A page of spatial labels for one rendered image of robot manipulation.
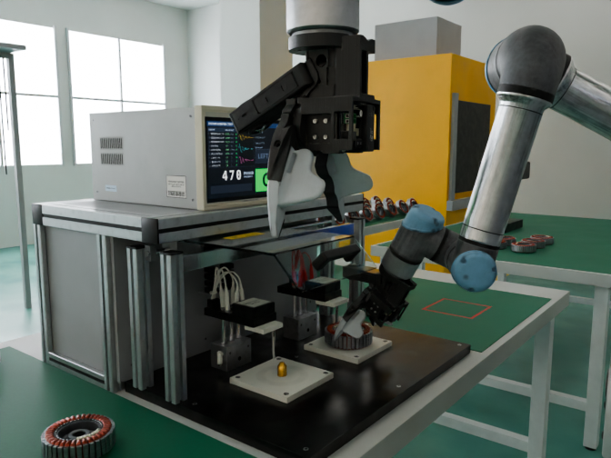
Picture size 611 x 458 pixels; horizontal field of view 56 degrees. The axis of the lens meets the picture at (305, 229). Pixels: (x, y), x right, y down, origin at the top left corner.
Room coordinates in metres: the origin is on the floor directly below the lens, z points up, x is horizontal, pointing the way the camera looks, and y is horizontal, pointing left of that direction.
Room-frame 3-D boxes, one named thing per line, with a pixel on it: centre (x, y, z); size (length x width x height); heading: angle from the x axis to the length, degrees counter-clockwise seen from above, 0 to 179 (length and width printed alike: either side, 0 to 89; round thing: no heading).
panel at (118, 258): (1.36, 0.17, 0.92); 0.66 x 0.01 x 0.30; 142
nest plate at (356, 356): (1.30, -0.10, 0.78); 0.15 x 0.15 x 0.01; 52
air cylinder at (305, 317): (1.38, 0.01, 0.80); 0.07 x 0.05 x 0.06; 142
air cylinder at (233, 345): (1.19, 0.16, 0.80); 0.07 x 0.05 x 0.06; 142
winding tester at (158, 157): (1.41, 0.22, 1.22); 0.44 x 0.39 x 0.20; 142
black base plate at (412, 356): (1.21, -0.02, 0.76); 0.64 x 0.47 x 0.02; 142
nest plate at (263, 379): (1.10, 0.05, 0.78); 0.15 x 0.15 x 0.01; 52
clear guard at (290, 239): (1.10, 0.06, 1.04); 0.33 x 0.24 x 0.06; 52
